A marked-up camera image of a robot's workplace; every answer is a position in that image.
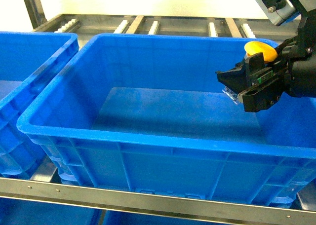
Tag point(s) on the large blue plastic crate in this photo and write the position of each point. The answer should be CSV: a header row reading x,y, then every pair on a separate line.
x,y
146,113

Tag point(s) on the yellow mushroom push button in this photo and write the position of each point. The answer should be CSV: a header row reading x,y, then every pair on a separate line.
x,y
251,71

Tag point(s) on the blue crate lower shelf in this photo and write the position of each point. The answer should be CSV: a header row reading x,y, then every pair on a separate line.
x,y
164,212

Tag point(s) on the steel shelving rack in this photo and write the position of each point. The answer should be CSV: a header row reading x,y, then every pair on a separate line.
x,y
79,195

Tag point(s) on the blue plastic crate left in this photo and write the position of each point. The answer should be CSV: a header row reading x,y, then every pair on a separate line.
x,y
28,63

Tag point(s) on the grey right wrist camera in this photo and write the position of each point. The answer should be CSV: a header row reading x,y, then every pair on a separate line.
x,y
278,11

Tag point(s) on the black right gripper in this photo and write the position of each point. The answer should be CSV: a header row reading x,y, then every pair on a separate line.
x,y
298,76

